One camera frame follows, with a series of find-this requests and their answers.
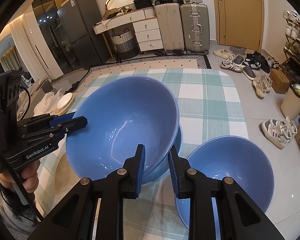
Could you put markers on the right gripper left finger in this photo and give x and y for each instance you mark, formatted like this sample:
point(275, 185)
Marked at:
point(94, 209)

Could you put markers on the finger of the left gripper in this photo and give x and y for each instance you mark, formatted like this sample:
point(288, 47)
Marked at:
point(61, 118)
point(72, 125)

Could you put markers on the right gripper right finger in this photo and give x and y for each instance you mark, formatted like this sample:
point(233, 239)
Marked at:
point(215, 199)

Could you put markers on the large blue bowl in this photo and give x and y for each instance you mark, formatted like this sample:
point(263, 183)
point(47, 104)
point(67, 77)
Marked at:
point(121, 115)

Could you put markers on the cream ridged plate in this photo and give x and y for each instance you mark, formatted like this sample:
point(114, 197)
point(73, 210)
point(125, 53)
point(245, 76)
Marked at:
point(62, 174)

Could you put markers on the white plastic bag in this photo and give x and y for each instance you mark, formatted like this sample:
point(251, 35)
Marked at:
point(48, 103)

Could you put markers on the cream bowl under white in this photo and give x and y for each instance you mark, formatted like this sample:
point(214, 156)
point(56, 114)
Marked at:
point(63, 111)

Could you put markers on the small white bowl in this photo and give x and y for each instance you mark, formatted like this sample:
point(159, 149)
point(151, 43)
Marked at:
point(65, 101)

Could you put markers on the woven laundry basket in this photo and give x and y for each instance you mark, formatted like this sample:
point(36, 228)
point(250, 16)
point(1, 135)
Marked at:
point(125, 44)

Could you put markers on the dark refrigerator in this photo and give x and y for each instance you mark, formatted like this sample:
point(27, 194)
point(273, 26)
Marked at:
point(78, 18)

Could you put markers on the teal checked tablecloth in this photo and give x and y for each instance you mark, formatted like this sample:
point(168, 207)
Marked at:
point(209, 107)

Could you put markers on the white drawer dresser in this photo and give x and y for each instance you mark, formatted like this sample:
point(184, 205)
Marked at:
point(145, 25)

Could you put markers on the white trash bin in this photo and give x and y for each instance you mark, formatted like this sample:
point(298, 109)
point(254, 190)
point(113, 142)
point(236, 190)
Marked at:
point(290, 107)

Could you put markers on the dotted beige rug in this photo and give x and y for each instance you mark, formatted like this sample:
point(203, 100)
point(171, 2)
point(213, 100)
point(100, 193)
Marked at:
point(145, 63)

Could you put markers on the beige suitcase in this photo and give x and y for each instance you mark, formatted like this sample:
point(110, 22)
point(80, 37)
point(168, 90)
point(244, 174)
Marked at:
point(170, 25)

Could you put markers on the small brown cardboard box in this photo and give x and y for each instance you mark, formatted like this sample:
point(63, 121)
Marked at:
point(280, 83)

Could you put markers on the white sneakers pair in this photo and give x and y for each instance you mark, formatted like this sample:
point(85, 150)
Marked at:
point(233, 63)

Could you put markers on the silver suitcase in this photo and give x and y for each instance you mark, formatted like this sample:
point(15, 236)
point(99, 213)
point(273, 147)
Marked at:
point(196, 28)

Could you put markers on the shoe rack with shoes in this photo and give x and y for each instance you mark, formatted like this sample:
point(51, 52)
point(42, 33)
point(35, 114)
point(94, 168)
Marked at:
point(291, 48)

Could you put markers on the wooden door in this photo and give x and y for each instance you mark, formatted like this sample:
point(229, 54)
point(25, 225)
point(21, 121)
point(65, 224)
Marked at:
point(240, 23)

